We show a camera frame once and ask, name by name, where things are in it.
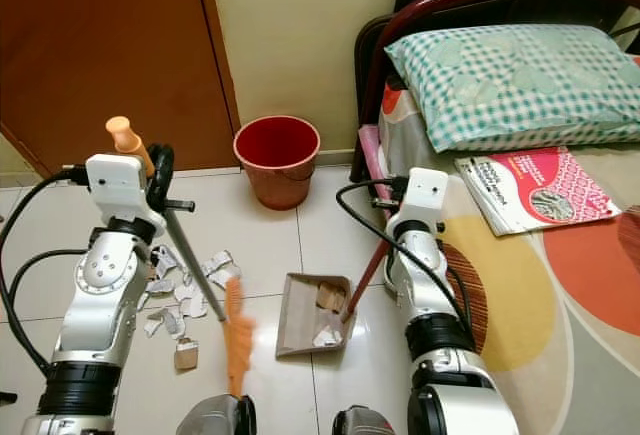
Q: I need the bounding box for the orange broom with silver shaft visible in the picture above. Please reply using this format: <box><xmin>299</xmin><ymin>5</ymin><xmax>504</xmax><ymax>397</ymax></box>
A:
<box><xmin>105</xmin><ymin>115</ymin><xmax>258</xmax><ymax>398</ymax></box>

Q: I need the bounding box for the brown dustpan with red handle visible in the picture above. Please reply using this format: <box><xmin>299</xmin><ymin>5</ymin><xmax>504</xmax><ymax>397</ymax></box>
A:
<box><xmin>275</xmin><ymin>237</ymin><xmax>391</xmax><ymax>358</ymax></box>

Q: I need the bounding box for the red plastic bucket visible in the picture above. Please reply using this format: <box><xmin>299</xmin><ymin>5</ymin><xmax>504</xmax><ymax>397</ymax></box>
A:
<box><xmin>233</xmin><ymin>115</ymin><xmax>323</xmax><ymax>212</ymax></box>

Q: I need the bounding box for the brown wooden door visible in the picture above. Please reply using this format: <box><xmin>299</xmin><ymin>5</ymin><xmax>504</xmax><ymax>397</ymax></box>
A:
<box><xmin>0</xmin><ymin>0</ymin><xmax>243</xmax><ymax>181</ymax></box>

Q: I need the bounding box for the small brown cardboard piece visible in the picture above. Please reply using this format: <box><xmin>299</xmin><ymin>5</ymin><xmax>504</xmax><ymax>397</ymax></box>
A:
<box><xmin>174</xmin><ymin>340</ymin><xmax>201</xmax><ymax>371</ymax></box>

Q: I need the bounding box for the tan cardboard scrap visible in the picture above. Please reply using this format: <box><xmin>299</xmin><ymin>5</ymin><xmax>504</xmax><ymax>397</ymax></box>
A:
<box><xmin>315</xmin><ymin>281</ymin><xmax>346</xmax><ymax>311</ymax></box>

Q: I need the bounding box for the crumpled white paper scrap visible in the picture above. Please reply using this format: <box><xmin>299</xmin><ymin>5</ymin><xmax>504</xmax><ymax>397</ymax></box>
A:
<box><xmin>313</xmin><ymin>325</ymin><xmax>343</xmax><ymax>348</ymax></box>

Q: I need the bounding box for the grey left robot leg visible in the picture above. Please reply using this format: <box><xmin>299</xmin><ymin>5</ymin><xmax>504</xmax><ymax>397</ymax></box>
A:
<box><xmin>177</xmin><ymin>393</ymin><xmax>258</xmax><ymax>435</ymax></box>

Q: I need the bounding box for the grey robot leg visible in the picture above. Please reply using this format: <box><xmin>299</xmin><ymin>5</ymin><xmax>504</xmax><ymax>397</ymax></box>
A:
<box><xmin>332</xmin><ymin>405</ymin><xmax>408</xmax><ymax>435</ymax></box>
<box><xmin>177</xmin><ymin>393</ymin><xmax>258</xmax><ymax>435</ymax></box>

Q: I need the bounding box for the grey right robot leg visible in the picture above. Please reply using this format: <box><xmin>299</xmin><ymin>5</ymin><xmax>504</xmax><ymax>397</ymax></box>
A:
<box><xmin>332</xmin><ymin>405</ymin><xmax>408</xmax><ymax>435</ymax></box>

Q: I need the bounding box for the green checked pillow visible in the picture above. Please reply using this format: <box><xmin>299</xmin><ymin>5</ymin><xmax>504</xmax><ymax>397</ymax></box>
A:
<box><xmin>384</xmin><ymin>22</ymin><xmax>637</xmax><ymax>154</ymax></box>

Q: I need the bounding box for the pink and white book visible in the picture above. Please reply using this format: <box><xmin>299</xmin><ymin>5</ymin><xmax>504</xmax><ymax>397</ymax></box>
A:
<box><xmin>454</xmin><ymin>147</ymin><xmax>624</xmax><ymax>238</ymax></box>

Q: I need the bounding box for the patterned mattress sheet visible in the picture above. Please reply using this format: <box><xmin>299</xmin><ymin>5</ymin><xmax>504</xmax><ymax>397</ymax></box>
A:
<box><xmin>380</xmin><ymin>85</ymin><xmax>640</xmax><ymax>435</ymax></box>

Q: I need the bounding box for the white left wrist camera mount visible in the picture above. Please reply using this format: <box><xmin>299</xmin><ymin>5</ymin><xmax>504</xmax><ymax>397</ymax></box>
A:
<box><xmin>85</xmin><ymin>153</ymin><xmax>152</xmax><ymax>222</ymax></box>

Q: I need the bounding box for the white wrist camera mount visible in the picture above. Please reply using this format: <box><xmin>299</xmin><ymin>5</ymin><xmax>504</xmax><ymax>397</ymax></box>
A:
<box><xmin>85</xmin><ymin>153</ymin><xmax>152</xmax><ymax>222</ymax></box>
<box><xmin>400</xmin><ymin>167</ymin><xmax>449</xmax><ymax>226</ymax></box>

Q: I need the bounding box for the long black left arm cable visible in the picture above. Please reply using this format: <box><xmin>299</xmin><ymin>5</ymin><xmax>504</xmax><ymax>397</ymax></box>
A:
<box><xmin>0</xmin><ymin>165</ymin><xmax>89</xmax><ymax>376</ymax></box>

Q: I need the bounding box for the short black left arm cable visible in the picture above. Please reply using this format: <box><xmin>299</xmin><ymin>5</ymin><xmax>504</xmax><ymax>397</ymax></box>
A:
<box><xmin>5</xmin><ymin>248</ymin><xmax>87</xmax><ymax>306</ymax></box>

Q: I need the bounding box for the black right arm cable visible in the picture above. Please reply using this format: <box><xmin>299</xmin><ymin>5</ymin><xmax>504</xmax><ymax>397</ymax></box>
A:
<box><xmin>335</xmin><ymin>177</ymin><xmax>477</xmax><ymax>331</ymax></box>

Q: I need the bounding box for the dark red metal bed frame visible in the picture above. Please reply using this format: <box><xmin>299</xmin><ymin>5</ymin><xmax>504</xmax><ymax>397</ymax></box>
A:
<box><xmin>350</xmin><ymin>0</ymin><xmax>640</xmax><ymax>435</ymax></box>

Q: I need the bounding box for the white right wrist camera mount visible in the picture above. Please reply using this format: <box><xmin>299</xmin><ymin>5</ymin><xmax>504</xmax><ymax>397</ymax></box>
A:
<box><xmin>400</xmin><ymin>167</ymin><xmax>449</xmax><ymax>226</ymax></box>

